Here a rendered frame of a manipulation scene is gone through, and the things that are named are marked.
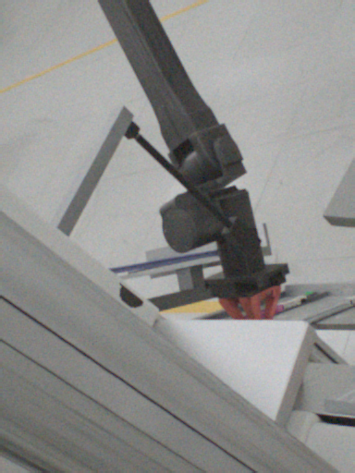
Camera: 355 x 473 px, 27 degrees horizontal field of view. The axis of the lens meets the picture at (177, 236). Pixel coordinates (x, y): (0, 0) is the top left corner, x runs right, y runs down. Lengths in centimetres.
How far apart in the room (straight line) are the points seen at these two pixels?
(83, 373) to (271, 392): 14
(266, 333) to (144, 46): 71
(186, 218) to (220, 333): 56
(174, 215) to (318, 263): 158
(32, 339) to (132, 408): 3
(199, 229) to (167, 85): 20
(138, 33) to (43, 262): 84
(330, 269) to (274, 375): 211
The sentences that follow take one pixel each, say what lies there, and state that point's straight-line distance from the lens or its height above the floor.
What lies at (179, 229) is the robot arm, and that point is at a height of 113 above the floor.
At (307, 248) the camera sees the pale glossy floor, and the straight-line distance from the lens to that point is 253.
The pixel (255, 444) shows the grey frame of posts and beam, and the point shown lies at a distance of 21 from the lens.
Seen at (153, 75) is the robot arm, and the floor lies 124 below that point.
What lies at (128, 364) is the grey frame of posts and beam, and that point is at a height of 150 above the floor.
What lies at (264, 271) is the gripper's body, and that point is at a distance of 96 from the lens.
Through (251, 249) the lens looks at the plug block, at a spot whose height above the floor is 114.
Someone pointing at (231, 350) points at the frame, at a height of 139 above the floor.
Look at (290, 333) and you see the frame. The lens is 31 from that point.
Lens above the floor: 160
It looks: 31 degrees down
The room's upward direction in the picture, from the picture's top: 48 degrees counter-clockwise
